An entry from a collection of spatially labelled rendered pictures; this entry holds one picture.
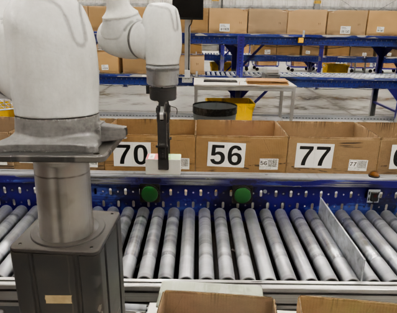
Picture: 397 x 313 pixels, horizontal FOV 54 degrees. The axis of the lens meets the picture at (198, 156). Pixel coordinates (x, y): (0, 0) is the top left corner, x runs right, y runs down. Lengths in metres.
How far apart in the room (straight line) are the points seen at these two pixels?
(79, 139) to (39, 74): 0.13
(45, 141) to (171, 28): 0.47
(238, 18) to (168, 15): 5.10
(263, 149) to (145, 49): 0.80
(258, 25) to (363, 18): 1.53
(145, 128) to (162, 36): 0.97
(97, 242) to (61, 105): 0.28
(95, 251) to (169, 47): 0.54
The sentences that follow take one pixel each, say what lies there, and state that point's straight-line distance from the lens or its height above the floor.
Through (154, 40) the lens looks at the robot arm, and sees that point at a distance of 1.05.
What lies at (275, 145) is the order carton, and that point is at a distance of 1.69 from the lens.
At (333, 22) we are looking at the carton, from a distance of 6.43.
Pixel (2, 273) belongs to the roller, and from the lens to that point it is 1.41.
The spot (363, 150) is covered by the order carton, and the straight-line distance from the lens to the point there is 1.81.
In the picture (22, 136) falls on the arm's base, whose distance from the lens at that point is 0.76.
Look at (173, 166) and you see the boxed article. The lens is 1.13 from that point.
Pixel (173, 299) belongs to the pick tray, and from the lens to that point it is 1.07.
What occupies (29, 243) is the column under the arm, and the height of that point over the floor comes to 1.08.
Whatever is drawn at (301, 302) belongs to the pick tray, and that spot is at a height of 0.83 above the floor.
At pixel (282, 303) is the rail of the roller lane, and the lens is 1.31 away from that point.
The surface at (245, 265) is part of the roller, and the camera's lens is 1.33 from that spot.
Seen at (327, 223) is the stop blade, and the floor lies 0.75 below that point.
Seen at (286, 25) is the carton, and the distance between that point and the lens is 6.32.
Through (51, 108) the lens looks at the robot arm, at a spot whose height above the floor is 1.35.
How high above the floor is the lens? 1.49
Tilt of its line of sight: 18 degrees down
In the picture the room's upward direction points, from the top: 1 degrees clockwise
